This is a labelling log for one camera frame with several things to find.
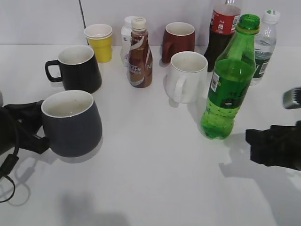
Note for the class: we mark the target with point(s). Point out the brown coffee drink bottle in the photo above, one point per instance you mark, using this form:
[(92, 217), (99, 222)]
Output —
[(140, 55)]

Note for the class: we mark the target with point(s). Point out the white ceramic mug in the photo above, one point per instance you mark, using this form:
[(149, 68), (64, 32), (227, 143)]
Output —
[(186, 76)]

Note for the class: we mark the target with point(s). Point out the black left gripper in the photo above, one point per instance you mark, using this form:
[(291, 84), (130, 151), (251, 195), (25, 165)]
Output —
[(19, 125)]

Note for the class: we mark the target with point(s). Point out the white milk drink bottle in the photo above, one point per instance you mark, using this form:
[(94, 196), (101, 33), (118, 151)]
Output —
[(126, 39)]

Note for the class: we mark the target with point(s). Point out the yellow paper cup stack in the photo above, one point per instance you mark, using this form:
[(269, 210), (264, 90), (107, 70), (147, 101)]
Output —
[(99, 37)]

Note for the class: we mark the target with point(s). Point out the cola bottle red label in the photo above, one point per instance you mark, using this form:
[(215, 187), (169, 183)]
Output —
[(222, 28)]

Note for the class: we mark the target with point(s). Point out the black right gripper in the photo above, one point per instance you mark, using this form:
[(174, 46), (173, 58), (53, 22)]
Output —
[(277, 146)]

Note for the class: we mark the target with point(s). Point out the green soda bottle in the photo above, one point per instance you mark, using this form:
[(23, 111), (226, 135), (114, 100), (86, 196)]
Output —
[(233, 72)]

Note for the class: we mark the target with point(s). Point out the clear water bottle green label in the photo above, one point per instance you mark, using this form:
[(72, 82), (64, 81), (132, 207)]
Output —
[(265, 42)]

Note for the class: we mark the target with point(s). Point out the dark grey ceramic mug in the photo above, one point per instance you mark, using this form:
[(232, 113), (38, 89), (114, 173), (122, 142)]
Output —
[(72, 123)]

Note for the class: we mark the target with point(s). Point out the black ceramic mug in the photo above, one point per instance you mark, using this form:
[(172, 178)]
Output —
[(78, 68)]

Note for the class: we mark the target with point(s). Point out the dark red ceramic mug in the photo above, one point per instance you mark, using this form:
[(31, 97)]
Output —
[(178, 37)]

